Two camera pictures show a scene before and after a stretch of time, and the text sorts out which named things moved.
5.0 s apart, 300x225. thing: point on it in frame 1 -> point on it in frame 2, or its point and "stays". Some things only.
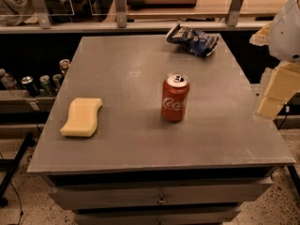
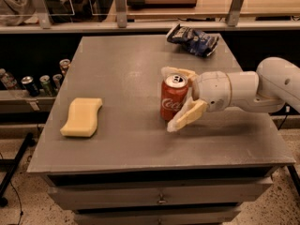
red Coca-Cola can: (175, 94) stays
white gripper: (286, 32) -> (212, 89)
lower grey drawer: (201, 216) stays
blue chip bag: (192, 40) stays
